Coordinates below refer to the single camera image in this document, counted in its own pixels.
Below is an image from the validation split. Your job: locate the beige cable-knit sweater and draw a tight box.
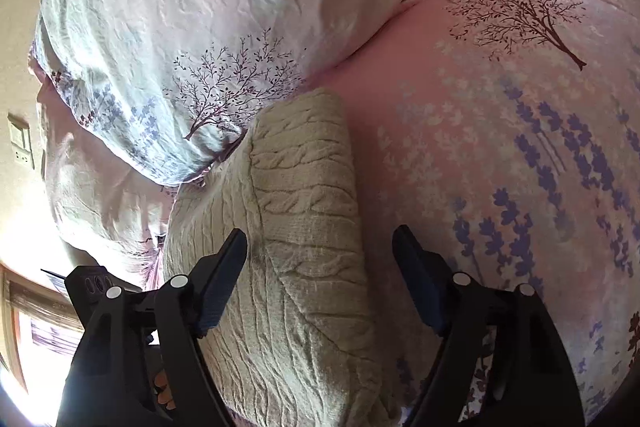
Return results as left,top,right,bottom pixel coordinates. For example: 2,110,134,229
163,89,400,426

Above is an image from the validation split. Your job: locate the person's left hand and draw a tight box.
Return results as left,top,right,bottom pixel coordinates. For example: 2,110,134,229
153,371,176,411

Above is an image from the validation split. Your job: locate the white floral pillow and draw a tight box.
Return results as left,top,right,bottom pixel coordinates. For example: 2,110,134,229
37,78,175,289

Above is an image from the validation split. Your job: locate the pink floral bed sheet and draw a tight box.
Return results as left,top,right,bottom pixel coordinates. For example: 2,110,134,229
142,0,640,427

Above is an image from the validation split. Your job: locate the blue floral pillow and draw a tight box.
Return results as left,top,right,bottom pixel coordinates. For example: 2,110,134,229
32,0,419,185

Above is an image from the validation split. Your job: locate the white wall switch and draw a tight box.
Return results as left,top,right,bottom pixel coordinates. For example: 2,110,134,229
8,114,35,169

